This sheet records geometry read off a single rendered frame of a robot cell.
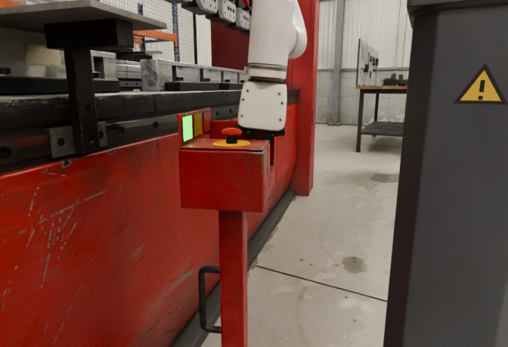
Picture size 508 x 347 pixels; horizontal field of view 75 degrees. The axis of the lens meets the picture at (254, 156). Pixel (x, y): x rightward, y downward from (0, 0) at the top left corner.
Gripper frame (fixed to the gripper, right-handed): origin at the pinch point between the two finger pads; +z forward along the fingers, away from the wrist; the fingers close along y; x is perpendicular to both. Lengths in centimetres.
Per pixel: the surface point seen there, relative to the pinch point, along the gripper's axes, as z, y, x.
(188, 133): -4.1, -12.6, -11.2
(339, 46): -107, 65, 716
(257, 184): 3.0, 2.1, -15.2
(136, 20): -22.7, -18.5, -20.7
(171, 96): -9.3, -25.6, 10.6
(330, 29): -146, 43, 743
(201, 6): -40, -33, 53
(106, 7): -23.0, -19.5, -27.2
